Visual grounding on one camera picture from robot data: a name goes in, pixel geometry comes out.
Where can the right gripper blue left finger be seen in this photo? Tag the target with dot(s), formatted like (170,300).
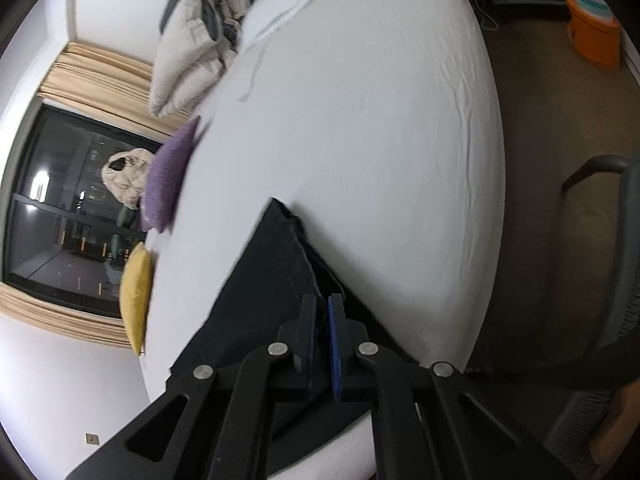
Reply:
(298,335)

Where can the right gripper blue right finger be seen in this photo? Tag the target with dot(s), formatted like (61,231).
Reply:
(345,337)

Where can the black denim pants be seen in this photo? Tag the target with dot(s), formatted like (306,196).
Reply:
(265,289)

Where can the yellow pillow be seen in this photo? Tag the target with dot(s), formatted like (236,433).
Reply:
(134,295)

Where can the purple pillow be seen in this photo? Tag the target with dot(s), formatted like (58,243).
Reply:
(165,177)

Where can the white bed mattress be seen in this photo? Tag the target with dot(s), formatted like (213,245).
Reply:
(377,122)

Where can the dark window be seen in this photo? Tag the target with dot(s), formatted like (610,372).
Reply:
(66,238)

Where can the beige folded duvet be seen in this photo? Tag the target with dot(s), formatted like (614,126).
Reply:
(198,46)

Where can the beige curtain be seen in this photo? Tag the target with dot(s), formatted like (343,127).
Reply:
(108,87)

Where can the orange storage box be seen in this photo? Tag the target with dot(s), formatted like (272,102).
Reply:
(596,40)

